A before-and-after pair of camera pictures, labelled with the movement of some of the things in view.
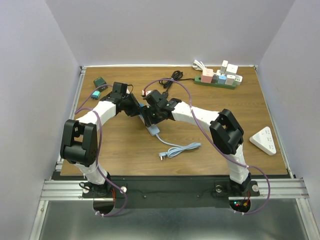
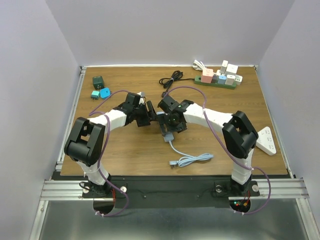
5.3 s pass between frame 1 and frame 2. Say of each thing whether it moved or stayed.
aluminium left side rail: stayed
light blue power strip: moved
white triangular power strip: stayed
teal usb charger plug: stayed
